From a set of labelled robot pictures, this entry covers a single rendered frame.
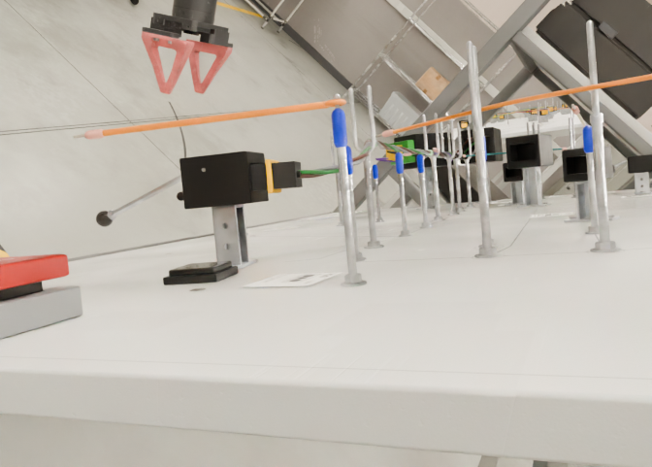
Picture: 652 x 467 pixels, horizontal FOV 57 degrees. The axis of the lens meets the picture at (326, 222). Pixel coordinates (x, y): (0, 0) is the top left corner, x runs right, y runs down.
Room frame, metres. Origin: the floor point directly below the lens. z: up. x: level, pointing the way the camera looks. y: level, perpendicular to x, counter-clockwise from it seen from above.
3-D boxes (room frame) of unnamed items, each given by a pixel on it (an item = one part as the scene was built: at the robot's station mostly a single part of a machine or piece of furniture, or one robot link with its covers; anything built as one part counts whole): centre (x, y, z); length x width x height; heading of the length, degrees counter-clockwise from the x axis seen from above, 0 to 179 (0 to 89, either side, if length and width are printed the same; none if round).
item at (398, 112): (7.72, 0.15, 0.29); 0.60 x 0.42 x 0.33; 86
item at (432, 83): (7.72, 0.17, 0.82); 0.41 x 0.33 x 0.29; 176
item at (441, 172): (1.61, -0.23, 1.09); 0.35 x 0.33 x 0.07; 166
